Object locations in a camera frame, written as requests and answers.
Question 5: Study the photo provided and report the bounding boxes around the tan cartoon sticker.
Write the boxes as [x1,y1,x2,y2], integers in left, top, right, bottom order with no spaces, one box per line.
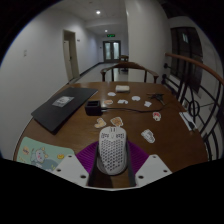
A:
[110,116,124,128]
[93,117,107,130]

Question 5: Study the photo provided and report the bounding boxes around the white patterned sticker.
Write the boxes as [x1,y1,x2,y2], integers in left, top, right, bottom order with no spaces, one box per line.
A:
[140,128,156,144]

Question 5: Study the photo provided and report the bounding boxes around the white perforated computer mouse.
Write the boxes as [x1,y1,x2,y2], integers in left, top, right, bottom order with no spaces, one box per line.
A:
[96,125,129,176]

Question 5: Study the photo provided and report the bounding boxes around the ceiling lights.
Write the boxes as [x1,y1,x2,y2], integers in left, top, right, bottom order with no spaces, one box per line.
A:
[95,9,109,34]

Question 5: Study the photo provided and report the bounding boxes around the small white box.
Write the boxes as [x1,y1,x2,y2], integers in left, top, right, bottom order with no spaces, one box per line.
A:
[115,84,130,93]

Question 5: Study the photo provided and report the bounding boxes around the green cartoon-print mouse pad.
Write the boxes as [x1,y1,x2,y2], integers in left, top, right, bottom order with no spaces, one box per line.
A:
[16,136,76,173]

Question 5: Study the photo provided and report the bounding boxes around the small dark wooden chair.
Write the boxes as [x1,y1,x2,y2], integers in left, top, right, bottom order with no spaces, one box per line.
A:
[119,54,130,73]

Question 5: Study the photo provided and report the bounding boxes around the small black gadget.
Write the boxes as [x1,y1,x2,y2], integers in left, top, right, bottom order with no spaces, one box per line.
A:
[146,93,165,102]

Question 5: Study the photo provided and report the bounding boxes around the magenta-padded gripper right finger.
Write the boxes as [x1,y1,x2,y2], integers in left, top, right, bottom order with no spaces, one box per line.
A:
[125,140,173,188]

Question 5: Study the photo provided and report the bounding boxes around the wooden armchair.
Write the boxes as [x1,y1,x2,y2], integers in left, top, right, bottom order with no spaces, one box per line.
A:
[100,61,160,84]

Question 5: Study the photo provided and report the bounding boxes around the small black box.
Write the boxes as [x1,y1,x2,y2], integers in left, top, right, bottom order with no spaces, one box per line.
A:
[84,99,104,117]

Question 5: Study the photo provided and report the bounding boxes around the white side door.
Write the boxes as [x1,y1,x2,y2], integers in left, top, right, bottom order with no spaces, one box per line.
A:
[62,29,81,81]

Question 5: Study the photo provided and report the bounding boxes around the red and white sticker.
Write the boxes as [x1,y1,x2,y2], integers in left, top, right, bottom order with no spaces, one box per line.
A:
[152,111,162,122]

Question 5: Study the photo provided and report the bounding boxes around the wood-topped black metal railing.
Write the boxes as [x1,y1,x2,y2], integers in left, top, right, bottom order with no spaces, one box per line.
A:
[161,52,224,161]

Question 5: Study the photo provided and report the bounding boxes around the black closed laptop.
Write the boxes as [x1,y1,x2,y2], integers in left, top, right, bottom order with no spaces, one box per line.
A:
[30,86,99,135]

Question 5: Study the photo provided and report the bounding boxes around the glass double door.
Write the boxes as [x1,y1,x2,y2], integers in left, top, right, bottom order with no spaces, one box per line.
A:
[102,40,122,63]

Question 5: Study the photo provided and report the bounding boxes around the white paper card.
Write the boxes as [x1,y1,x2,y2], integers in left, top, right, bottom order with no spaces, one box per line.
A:
[178,110,198,132]

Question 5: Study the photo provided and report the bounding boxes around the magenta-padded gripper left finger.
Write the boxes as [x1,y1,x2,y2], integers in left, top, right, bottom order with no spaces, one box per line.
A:
[51,140,100,188]

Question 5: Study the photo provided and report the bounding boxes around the dark framed window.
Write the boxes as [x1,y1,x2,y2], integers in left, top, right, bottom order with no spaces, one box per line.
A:
[170,26,204,94]

